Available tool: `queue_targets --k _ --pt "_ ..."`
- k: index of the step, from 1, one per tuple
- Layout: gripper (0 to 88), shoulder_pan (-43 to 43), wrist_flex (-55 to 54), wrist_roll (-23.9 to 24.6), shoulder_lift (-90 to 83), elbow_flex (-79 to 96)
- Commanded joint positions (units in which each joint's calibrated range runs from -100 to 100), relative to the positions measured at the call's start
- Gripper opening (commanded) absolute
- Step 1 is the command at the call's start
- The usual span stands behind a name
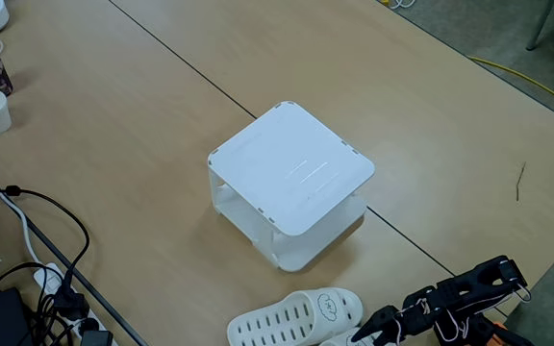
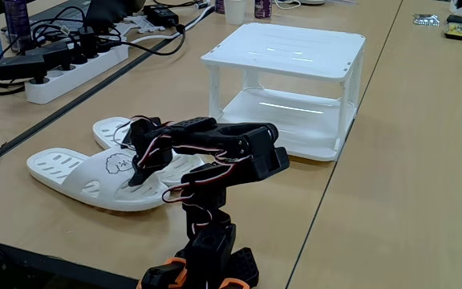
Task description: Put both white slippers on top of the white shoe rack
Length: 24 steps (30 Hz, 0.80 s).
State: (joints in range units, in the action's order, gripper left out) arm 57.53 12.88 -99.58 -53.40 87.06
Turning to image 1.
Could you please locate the white slipper with dog print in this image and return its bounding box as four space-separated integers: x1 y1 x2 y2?
318 326 384 346
226 286 365 346

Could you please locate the white shoe rack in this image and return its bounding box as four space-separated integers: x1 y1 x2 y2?
207 100 376 274

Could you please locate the black power plug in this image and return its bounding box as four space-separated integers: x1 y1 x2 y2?
78 316 114 346
53 283 90 322

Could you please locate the grey chair leg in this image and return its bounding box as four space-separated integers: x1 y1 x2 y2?
525 0 554 52

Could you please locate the white power strip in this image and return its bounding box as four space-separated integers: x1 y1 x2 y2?
32 261 120 346

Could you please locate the black power brick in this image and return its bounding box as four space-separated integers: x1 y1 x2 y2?
0 286 34 346

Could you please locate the yellow cable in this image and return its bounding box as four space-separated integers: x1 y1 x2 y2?
466 55 554 121

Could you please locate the white cable with plug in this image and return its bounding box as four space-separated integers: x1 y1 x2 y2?
380 0 417 11

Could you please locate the white power cord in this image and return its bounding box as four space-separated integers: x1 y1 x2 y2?
0 157 42 270

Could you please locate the black cable with connector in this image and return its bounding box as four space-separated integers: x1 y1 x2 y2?
0 184 91 289

